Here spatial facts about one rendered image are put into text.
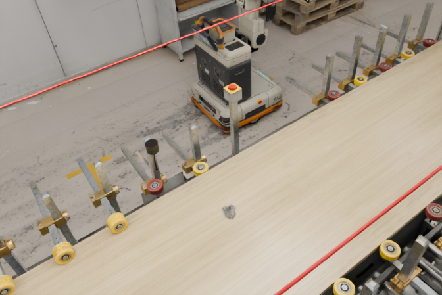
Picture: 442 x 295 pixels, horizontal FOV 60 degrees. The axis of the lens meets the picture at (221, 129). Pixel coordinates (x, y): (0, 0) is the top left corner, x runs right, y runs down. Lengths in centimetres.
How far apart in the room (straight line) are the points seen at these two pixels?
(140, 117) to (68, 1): 138
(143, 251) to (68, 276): 32
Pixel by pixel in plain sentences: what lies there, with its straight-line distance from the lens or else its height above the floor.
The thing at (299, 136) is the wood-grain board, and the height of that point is 90.
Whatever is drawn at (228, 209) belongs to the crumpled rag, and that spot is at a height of 91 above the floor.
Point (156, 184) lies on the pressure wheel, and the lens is 200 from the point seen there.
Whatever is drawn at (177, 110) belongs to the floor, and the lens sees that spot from 387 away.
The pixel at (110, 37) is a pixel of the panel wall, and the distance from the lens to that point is 461.
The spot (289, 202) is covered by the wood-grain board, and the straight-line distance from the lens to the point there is 189.
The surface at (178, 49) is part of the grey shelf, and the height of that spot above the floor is 16.
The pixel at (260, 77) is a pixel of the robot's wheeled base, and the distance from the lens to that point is 374.
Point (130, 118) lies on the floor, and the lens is 389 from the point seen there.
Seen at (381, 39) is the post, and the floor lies 106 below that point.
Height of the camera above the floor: 240
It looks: 42 degrees down
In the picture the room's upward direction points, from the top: 5 degrees counter-clockwise
